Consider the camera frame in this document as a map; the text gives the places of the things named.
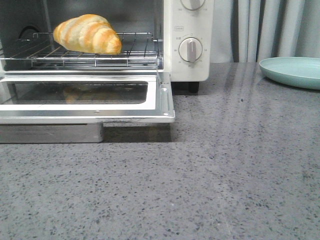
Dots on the golden croissant bread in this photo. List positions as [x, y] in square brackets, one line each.
[88, 33]

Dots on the oven glass door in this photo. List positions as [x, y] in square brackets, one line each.
[85, 97]

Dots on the lower oven timer knob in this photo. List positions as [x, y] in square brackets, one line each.
[190, 49]

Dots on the white toaster oven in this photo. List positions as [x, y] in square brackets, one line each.
[168, 21]

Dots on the upper oven temperature knob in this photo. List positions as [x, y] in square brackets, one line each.
[192, 5]

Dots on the metal oven rack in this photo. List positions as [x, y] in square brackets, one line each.
[140, 51]

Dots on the grey curtain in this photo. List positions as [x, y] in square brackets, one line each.
[247, 31]

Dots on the light green plate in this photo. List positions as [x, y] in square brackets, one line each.
[300, 72]

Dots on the steel oven door handle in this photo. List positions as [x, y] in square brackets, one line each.
[51, 133]

